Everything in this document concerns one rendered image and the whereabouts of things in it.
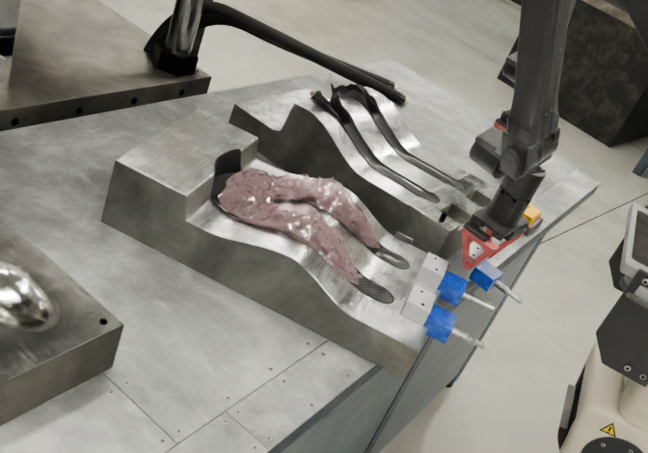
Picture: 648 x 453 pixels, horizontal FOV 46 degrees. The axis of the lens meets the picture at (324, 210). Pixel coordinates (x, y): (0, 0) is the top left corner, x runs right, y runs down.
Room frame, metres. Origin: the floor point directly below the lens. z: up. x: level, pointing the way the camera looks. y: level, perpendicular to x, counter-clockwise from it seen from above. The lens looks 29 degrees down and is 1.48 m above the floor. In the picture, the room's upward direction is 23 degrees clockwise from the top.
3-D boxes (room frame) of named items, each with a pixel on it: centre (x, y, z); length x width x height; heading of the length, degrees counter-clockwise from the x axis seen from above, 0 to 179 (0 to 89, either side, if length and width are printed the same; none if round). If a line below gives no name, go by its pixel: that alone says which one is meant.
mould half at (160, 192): (1.01, 0.03, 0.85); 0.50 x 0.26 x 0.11; 82
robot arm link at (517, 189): (1.17, -0.28, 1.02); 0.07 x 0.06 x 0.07; 51
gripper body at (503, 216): (1.17, -0.28, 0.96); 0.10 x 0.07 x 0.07; 151
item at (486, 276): (1.16, -0.32, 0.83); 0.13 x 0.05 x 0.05; 61
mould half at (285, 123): (1.37, -0.04, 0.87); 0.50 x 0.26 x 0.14; 65
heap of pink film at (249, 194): (1.01, 0.03, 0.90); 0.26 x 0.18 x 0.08; 82
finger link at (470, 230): (1.15, -0.27, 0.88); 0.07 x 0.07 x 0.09; 61
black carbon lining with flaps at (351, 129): (1.35, -0.05, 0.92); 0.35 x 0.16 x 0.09; 65
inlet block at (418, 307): (0.92, -0.23, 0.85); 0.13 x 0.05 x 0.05; 82
